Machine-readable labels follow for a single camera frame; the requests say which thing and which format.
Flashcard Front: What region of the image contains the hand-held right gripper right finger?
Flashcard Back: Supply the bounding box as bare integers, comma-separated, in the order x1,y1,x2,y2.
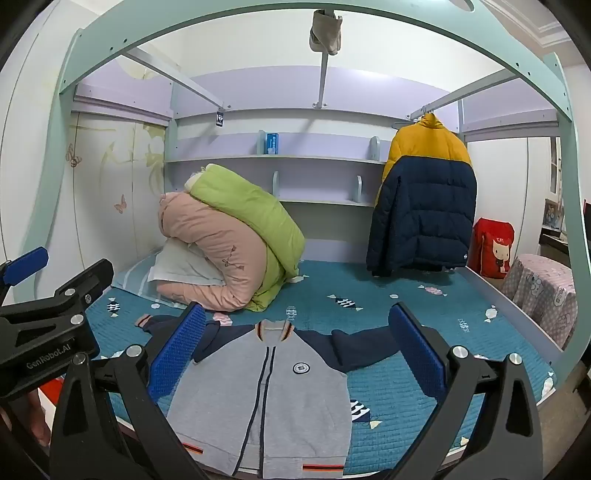
388,302,543,480

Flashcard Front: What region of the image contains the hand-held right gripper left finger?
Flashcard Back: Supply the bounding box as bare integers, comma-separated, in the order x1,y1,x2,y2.
48,302,208,480

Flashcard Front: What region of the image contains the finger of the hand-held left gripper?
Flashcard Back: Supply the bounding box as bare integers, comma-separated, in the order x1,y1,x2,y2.
0,246,50,305
0,258,115,333

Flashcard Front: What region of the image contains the grey navy zip jacket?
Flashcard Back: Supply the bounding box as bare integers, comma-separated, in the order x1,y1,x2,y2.
135,314,402,478

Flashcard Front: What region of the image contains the teal quilted bed mat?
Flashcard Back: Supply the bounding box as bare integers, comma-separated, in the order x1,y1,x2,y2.
85,258,557,476

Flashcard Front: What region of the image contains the light blue folded cloth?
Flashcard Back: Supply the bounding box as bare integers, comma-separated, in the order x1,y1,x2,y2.
150,237,227,289

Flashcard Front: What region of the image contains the white floral wardrobe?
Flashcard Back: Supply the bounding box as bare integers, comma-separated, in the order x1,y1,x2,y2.
69,111,168,278

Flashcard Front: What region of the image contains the pink duvet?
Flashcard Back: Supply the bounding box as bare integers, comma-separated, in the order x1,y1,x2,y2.
157,191,278,312

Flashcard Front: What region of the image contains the red cartoon bag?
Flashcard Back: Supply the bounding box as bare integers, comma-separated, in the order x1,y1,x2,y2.
472,218,515,279

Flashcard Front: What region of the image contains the pink patterned cloth-covered stool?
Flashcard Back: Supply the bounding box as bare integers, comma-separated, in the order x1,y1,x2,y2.
501,253,578,349

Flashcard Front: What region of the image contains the yellow navy puffer jacket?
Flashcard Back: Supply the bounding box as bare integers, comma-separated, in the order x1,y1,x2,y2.
366,113,478,278

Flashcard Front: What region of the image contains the green duvet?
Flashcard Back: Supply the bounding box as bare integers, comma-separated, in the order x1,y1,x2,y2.
189,164,306,312

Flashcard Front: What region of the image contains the white cabinet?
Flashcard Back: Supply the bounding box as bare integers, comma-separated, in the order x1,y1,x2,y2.
464,136,561,259

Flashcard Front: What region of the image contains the hanging grey cloth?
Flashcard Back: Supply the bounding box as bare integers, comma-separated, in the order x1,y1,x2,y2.
308,9,343,56

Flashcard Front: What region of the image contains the picture frame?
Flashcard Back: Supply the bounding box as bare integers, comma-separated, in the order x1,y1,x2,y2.
544,198,566,232

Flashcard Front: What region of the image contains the lilac wall shelf unit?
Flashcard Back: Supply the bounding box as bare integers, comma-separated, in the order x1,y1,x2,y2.
164,134,389,206

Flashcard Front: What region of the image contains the grey metal rail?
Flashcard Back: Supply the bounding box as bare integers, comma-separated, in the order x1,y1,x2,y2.
410,69,514,118
122,48,223,110
314,51,331,110

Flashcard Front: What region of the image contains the mint green bed frame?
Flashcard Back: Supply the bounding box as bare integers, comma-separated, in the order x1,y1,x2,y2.
14,0,591,393

